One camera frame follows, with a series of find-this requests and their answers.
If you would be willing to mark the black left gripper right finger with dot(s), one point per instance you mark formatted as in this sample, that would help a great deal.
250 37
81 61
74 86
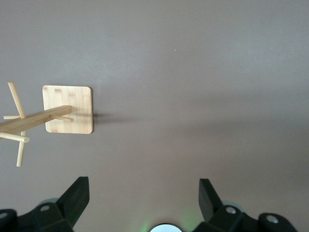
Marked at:
210 200

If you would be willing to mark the brown table cover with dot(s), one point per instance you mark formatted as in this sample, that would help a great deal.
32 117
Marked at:
181 84

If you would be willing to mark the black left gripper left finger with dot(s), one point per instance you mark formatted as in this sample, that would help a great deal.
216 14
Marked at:
72 200

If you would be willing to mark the wooden mug tree stand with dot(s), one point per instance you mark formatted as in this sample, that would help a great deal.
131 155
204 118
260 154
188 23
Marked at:
70 99

